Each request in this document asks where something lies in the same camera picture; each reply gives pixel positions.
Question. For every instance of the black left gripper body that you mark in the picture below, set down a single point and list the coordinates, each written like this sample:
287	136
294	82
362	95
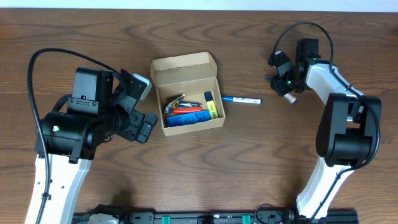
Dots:
134	123

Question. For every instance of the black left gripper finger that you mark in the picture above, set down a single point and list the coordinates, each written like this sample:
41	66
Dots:
143	135
150	121

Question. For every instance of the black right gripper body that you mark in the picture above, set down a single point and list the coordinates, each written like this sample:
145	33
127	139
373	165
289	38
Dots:
282	76

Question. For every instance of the blue plastic holder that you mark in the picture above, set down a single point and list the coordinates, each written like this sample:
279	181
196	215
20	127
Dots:
189	118

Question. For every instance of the brown cardboard box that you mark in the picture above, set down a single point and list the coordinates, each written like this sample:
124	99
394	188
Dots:
191	75

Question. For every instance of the yellow highlighter with blue cap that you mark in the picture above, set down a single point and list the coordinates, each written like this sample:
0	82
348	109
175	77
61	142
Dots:
211	105

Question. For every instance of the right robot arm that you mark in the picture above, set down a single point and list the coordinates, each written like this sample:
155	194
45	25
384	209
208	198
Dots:
348	135

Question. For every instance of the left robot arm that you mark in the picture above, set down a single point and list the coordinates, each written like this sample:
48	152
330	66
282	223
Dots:
101	106

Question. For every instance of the blue whiteboard marker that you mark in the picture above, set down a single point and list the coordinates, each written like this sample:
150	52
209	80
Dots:
235	99

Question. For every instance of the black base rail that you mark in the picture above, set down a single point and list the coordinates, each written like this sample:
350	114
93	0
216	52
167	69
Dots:
264	214

